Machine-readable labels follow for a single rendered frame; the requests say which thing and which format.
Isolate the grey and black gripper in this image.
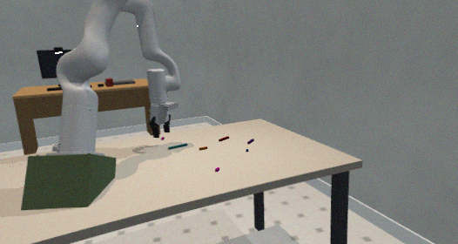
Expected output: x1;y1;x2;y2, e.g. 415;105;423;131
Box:
149;103;171;138

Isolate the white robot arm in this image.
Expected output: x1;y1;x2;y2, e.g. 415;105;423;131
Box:
46;0;181;155

